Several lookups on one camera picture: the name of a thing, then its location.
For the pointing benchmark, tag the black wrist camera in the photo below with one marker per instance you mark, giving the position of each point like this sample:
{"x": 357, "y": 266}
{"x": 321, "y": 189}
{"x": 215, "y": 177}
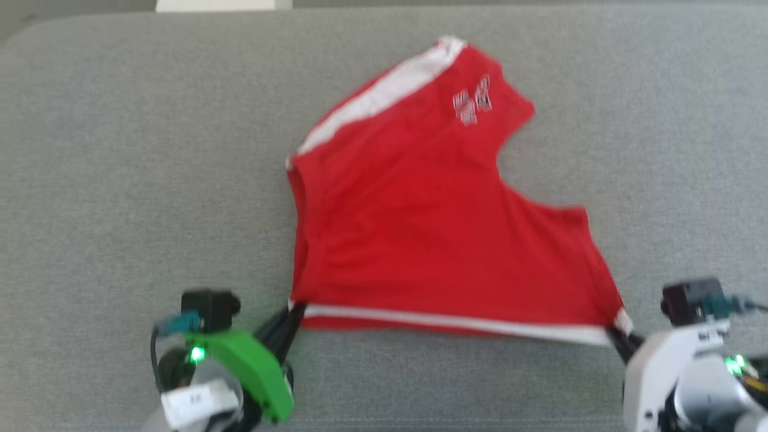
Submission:
{"x": 207, "y": 309}
{"x": 690, "y": 300}

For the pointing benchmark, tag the red shorts with white trim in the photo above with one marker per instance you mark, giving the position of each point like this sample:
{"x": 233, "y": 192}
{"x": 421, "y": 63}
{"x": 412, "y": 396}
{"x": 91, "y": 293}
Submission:
{"x": 420, "y": 228}

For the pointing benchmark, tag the small white flat block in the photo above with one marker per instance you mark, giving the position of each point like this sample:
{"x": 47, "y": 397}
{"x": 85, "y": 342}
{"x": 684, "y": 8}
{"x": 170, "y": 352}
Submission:
{"x": 222, "y": 5}

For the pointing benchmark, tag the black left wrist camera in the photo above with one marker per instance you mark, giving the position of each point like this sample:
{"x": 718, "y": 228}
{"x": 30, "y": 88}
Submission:
{"x": 207, "y": 309}

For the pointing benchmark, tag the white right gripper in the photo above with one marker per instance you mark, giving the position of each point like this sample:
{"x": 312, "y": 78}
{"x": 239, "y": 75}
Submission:
{"x": 660, "y": 372}

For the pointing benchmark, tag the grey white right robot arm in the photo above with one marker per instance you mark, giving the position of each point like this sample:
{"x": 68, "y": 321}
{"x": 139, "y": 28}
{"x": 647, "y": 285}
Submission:
{"x": 720, "y": 396}

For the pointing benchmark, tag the grey fabric sofa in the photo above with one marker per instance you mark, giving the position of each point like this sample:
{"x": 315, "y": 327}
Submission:
{"x": 120, "y": 150}

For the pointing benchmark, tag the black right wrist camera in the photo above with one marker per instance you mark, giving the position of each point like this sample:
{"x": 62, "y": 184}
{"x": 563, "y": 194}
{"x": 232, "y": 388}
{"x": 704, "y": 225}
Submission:
{"x": 690, "y": 300}

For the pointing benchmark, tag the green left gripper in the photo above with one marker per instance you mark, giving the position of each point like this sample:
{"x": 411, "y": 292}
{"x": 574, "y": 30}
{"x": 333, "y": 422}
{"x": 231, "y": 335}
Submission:
{"x": 252, "y": 366}

